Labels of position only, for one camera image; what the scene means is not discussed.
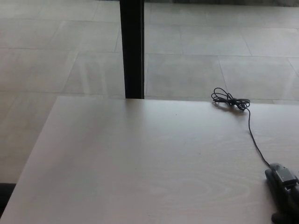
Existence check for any black mouse cable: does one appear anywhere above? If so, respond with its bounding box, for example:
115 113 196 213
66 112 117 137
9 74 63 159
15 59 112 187
211 87 272 166

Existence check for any black computer mouse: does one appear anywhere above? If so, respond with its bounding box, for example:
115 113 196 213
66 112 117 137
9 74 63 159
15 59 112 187
264 168 284 210

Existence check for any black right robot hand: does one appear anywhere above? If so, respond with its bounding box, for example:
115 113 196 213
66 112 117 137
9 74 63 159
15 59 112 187
270 162 299 224

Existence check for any black vertical post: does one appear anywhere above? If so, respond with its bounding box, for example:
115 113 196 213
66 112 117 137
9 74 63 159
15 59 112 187
119 0 146 100

